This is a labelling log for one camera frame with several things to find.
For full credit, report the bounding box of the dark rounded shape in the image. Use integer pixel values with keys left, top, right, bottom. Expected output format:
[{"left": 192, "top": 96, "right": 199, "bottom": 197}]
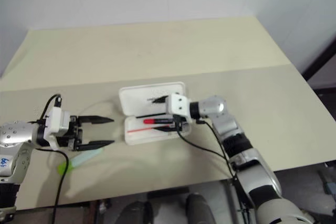
[
  {"left": 114, "top": 200, "right": 153, "bottom": 224},
  {"left": 184, "top": 193, "right": 216, "bottom": 224}
]

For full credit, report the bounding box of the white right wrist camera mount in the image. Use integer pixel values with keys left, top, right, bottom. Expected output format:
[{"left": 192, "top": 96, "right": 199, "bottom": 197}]
[{"left": 166, "top": 93, "right": 192, "bottom": 124}]

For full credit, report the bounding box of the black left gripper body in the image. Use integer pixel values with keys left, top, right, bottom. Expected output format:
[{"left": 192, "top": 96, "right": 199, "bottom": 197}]
[{"left": 55, "top": 115, "right": 85, "bottom": 153}]

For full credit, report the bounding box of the red marker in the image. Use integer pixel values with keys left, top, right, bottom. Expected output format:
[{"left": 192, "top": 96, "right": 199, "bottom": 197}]
[{"left": 143, "top": 118, "right": 175, "bottom": 125}]

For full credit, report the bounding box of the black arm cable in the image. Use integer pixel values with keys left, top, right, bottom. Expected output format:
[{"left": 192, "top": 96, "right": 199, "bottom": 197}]
[
  {"left": 33, "top": 93, "right": 70, "bottom": 224},
  {"left": 176, "top": 119, "right": 237, "bottom": 180}
]

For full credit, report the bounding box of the grey metal table leg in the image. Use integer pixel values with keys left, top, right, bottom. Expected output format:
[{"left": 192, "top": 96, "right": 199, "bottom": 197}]
[{"left": 225, "top": 178, "right": 243, "bottom": 224}]

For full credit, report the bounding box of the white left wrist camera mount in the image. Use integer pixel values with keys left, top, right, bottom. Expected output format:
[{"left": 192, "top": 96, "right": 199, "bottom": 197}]
[{"left": 43, "top": 106, "right": 71, "bottom": 151}]

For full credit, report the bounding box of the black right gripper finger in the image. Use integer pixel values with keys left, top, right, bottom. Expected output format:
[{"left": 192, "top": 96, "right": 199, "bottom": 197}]
[
  {"left": 154, "top": 123, "right": 176, "bottom": 134},
  {"left": 146, "top": 95, "right": 170, "bottom": 104}
]

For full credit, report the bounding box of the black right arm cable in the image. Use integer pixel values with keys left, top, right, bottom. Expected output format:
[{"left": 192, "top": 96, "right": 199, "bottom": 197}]
[{"left": 176, "top": 119, "right": 237, "bottom": 180}]

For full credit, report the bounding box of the white plastic pencil case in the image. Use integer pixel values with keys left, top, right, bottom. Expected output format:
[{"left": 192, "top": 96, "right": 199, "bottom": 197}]
[{"left": 118, "top": 81, "right": 192, "bottom": 146}]

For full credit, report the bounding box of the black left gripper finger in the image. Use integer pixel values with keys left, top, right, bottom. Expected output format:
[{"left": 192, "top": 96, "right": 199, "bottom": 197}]
[
  {"left": 79, "top": 140, "right": 116, "bottom": 152},
  {"left": 77, "top": 115, "right": 115, "bottom": 126}
]

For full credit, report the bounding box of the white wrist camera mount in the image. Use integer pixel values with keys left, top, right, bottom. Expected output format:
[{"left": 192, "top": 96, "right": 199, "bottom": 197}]
[
  {"left": 43, "top": 106, "right": 71, "bottom": 151},
  {"left": 166, "top": 93, "right": 192, "bottom": 124}
]

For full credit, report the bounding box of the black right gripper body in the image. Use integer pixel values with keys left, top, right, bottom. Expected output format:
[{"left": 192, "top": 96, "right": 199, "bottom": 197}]
[{"left": 170, "top": 114, "right": 191, "bottom": 132}]

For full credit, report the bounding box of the thin red pen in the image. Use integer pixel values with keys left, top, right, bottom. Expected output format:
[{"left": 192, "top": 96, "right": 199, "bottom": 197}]
[{"left": 127, "top": 126, "right": 156, "bottom": 133}]

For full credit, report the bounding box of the green capped marker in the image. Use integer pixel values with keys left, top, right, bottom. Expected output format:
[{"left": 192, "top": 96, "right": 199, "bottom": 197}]
[{"left": 57, "top": 147, "right": 104, "bottom": 176}]

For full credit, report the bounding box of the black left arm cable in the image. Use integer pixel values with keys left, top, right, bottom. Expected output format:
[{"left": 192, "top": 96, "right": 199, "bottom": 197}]
[{"left": 33, "top": 93, "right": 70, "bottom": 224}]

